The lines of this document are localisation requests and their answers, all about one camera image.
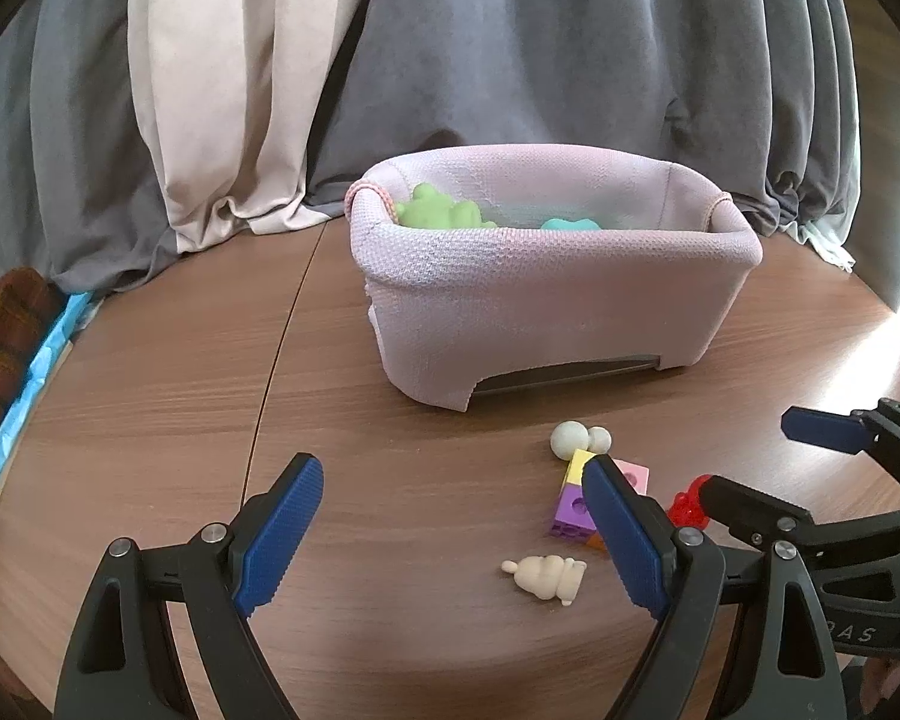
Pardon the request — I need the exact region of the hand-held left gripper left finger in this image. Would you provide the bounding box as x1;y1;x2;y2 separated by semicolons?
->
52;452;325;720

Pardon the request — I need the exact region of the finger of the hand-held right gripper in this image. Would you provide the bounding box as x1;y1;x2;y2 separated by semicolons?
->
701;474;900;563
782;399;900;466

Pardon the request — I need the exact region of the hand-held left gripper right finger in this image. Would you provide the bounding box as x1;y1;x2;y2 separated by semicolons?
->
581;454;845;720

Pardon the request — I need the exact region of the multicolour linked cube block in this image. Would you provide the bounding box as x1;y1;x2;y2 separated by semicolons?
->
549;448;652;541

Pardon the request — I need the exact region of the red hero figure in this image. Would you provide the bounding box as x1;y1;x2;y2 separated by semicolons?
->
667;474;713;530

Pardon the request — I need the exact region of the beige tooth figurine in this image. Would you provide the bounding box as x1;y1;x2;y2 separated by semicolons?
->
501;553;590;607

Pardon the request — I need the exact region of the pink fabric basket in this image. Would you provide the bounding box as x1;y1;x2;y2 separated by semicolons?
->
345;144;764;413

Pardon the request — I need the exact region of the green frog toy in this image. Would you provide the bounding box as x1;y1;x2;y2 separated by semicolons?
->
396;182;500;230

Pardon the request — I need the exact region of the person's right hand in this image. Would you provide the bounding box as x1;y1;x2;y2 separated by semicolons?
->
859;656;900;720

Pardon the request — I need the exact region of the white sheer curtain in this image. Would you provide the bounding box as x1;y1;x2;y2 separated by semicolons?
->
791;217;857;272

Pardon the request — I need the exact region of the light blue strip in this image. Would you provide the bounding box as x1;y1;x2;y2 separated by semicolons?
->
0;291;95;530

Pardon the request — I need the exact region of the grey curtain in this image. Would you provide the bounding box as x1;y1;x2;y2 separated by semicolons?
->
0;0;181;293
300;0;871;241

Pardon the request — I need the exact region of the beige curtain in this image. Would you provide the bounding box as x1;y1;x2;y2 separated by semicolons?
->
127;0;391;252

